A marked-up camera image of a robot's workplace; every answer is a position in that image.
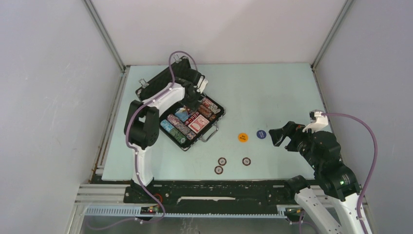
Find red playing card deck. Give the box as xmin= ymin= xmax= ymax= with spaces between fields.
xmin=188 ymin=115 xmax=209 ymax=133

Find black aluminium poker case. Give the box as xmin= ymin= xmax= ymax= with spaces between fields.
xmin=124 ymin=56 xmax=225 ymax=151

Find green chip stack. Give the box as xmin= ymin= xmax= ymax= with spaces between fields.
xmin=169 ymin=128 xmax=187 ymax=144

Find brown chip stack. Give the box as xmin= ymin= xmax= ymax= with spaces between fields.
xmin=198 ymin=105 xmax=216 ymax=121

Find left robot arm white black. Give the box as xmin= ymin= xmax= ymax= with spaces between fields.
xmin=125 ymin=69 xmax=209 ymax=203

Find red dice row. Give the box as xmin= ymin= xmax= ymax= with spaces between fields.
xmin=184 ymin=112 xmax=200 ymax=125

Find light blue chip stack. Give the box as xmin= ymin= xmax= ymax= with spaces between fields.
xmin=160 ymin=119 xmax=174 ymax=133

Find purple blue chip stack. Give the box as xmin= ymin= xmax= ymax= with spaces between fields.
xmin=167 ymin=114 xmax=196 ymax=140

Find brown 100 poker chip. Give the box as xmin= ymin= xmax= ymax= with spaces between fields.
xmin=242 ymin=157 xmax=251 ymax=166
xmin=218 ymin=157 xmax=227 ymax=166
xmin=214 ymin=165 xmax=224 ymax=175

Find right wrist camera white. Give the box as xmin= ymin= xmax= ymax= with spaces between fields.
xmin=302 ymin=110 xmax=329 ymax=133

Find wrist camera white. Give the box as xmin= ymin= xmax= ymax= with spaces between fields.
xmin=197 ymin=77 xmax=208 ymax=94
xmin=302 ymin=110 xmax=329 ymax=133

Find orange big blind button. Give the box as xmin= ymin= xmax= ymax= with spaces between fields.
xmin=238 ymin=133 xmax=249 ymax=143

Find aluminium frame rail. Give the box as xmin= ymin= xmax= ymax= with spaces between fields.
xmin=75 ymin=184 xmax=128 ymax=205

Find white cable duct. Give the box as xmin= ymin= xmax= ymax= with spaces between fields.
xmin=84 ymin=206 xmax=291 ymax=217

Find red white chip stack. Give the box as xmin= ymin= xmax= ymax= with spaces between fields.
xmin=202 ymin=97 xmax=221 ymax=114

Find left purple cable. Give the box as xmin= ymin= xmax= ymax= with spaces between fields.
xmin=84 ymin=50 xmax=199 ymax=231

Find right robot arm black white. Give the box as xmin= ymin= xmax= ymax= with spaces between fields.
xmin=268 ymin=119 xmax=372 ymax=234

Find blue small blind button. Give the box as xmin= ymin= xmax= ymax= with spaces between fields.
xmin=256 ymin=130 xmax=267 ymax=139

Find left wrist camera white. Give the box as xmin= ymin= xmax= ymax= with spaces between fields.
xmin=197 ymin=77 xmax=208 ymax=94

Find blue playing card deck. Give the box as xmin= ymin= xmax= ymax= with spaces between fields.
xmin=174 ymin=107 xmax=192 ymax=122

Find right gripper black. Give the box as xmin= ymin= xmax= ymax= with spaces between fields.
xmin=267 ymin=120 xmax=320 ymax=169

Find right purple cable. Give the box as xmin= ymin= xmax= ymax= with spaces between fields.
xmin=323 ymin=112 xmax=378 ymax=234

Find purple cable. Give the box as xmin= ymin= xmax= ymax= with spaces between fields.
xmin=84 ymin=50 xmax=199 ymax=231
xmin=323 ymin=112 xmax=378 ymax=234

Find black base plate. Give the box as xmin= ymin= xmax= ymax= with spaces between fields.
xmin=123 ymin=180 xmax=297 ymax=215

